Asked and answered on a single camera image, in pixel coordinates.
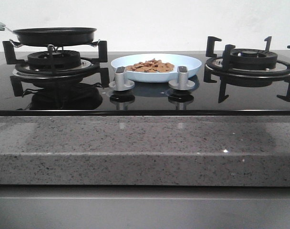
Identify black gas burner left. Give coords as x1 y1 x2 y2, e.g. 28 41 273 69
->
12 51 100 80

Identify light blue plate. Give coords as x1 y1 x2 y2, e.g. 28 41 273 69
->
111 53 202 83

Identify black frying pan mint handle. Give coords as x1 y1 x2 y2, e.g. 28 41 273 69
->
11 27 99 47

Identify black pan support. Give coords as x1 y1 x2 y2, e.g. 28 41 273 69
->
204 36 290 103
3 41 110 98

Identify black gas burner right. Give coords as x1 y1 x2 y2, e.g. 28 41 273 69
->
206 49 290 77

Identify silver stove knob right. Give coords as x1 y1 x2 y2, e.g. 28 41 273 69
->
168 66 196 91

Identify silver stove knob left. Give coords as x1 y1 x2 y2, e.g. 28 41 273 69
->
109 66 135 91

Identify black gas burner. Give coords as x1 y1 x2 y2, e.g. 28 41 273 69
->
12 51 100 80
206 49 290 77

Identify chrome wire trivet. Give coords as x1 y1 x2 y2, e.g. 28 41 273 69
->
9 39 105 52

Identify brown meat pieces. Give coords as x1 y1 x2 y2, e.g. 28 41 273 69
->
126 59 175 73

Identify silver stove knob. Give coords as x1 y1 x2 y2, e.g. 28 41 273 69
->
168 66 196 91
109 66 135 91

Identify black pan support left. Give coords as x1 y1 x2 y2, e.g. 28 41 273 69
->
3 41 110 98

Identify grey cabinet front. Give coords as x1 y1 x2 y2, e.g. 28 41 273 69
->
0 186 290 229

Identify black glass cooktop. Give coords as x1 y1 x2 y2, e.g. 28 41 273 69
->
0 52 290 116

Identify black pan support right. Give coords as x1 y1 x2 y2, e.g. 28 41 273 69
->
204 36 290 103

